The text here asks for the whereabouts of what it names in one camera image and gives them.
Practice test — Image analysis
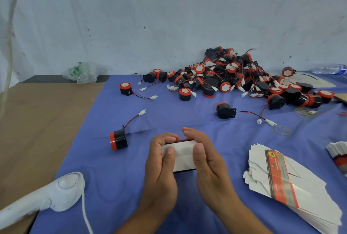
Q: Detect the person's left hand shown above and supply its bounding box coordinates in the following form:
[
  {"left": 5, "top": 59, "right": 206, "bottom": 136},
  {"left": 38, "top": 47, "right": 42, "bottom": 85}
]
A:
[{"left": 140, "top": 132, "right": 180, "bottom": 211}]

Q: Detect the person's right hand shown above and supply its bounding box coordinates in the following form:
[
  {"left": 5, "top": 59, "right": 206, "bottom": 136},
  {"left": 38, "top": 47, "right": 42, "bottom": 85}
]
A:
[{"left": 182, "top": 127, "right": 242, "bottom": 210}]

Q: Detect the small white carton box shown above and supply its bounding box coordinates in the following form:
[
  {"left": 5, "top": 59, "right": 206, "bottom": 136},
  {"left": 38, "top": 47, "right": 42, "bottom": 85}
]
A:
[{"left": 162, "top": 139, "right": 197, "bottom": 173}]

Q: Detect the person's right forearm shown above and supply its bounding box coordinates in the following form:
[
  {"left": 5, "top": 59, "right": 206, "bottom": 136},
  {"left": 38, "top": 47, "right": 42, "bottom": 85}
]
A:
[{"left": 214, "top": 198, "right": 272, "bottom": 234}]

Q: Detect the person's left forearm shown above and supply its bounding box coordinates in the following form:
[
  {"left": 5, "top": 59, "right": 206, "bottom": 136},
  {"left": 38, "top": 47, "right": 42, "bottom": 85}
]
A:
[{"left": 116, "top": 201, "right": 174, "bottom": 234}]

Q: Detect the blue table cloth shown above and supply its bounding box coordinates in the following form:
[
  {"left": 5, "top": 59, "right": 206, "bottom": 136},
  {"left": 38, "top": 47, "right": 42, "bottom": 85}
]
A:
[{"left": 29, "top": 72, "right": 347, "bottom": 234}]

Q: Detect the pile of black red buzzers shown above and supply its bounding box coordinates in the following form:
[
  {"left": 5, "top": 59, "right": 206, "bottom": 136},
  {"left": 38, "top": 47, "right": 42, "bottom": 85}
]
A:
[{"left": 135, "top": 46, "right": 335, "bottom": 108}]

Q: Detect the yellow rubber band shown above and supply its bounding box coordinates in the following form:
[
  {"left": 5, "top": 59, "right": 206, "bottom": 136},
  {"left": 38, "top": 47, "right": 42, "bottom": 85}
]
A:
[
  {"left": 273, "top": 125, "right": 291, "bottom": 136},
  {"left": 295, "top": 107, "right": 318, "bottom": 118}
]

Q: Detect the banded stack of flat cartons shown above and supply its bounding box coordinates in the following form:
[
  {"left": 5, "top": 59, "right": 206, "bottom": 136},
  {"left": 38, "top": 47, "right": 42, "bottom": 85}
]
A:
[{"left": 242, "top": 143, "right": 343, "bottom": 234}]

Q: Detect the white plastic lamp base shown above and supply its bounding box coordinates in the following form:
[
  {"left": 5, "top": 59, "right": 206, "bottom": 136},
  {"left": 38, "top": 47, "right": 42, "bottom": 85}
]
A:
[{"left": 0, "top": 172, "right": 85, "bottom": 230}]

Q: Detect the white green plastic bag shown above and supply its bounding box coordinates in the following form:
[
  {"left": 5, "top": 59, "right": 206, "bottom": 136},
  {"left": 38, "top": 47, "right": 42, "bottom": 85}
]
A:
[{"left": 61, "top": 61, "right": 108, "bottom": 85}]

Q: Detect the small brown cardboard piece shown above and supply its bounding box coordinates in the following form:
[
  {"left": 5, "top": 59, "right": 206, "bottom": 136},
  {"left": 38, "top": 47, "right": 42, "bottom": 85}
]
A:
[{"left": 333, "top": 93, "right": 347, "bottom": 105}]

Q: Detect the clear plastic water bottle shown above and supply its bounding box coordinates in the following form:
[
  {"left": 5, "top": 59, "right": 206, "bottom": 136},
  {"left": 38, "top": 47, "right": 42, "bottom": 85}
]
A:
[{"left": 311, "top": 64, "right": 347, "bottom": 76}]

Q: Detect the black red wired buzzer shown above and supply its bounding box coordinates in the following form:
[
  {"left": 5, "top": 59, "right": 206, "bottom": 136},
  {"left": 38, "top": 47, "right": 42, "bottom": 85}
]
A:
[
  {"left": 120, "top": 82, "right": 159, "bottom": 100},
  {"left": 110, "top": 109, "right": 147, "bottom": 151},
  {"left": 282, "top": 67, "right": 318, "bottom": 81},
  {"left": 216, "top": 102, "right": 278, "bottom": 127}
]

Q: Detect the white lamp cable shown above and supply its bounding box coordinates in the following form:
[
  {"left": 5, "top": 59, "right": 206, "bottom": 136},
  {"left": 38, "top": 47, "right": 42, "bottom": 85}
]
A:
[{"left": 81, "top": 188, "right": 94, "bottom": 234}]

